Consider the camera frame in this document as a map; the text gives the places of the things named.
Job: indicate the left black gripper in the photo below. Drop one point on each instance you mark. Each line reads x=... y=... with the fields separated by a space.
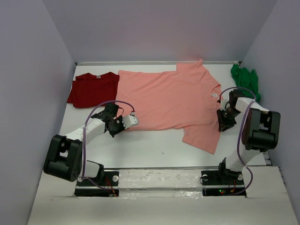
x=119 y=119

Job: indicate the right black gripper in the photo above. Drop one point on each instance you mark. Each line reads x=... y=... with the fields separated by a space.
x=222 y=124

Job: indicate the pink polo shirt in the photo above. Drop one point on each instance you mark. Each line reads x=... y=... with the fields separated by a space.
x=186 y=98

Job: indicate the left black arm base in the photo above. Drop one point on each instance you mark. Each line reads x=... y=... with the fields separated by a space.
x=104 y=184

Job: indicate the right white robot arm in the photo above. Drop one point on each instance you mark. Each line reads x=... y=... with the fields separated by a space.
x=259 y=129

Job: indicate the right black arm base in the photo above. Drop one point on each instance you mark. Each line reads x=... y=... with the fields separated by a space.
x=222 y=182

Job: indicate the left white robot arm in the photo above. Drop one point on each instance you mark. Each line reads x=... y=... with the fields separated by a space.
x=66 y=157

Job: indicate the folded red t-shirt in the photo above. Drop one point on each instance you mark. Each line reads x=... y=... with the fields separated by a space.
x=90 y=90

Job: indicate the crumpled green t-shirt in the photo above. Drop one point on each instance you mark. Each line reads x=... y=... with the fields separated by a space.
x=244 y=78

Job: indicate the white foam block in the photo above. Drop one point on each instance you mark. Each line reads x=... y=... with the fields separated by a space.
x=159 y=178

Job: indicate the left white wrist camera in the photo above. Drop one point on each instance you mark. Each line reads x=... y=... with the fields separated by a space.
x=129 y=121

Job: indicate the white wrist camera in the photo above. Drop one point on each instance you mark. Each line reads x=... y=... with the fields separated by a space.
x=223 y=104
x=129 y=121

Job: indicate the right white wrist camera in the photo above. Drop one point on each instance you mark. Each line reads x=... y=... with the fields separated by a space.
x=223 y=104

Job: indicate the aluminium rear table rail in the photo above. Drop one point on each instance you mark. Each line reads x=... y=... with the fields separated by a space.
x=119 y=63

